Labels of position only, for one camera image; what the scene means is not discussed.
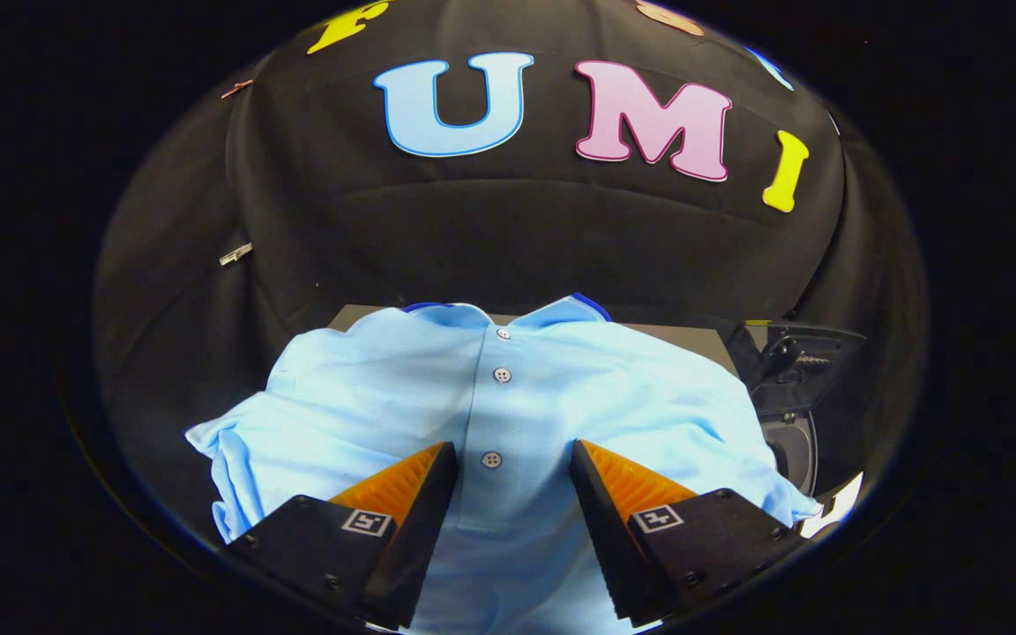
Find black backdrop cloth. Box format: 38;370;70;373
93;0;928;565

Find grey box cabinet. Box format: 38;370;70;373
329;304;743;377

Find light blue polo shirt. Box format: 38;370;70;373
186;294;822;635

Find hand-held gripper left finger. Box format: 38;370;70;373
224;441;459;632

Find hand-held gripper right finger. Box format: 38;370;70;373
570;438;813;629

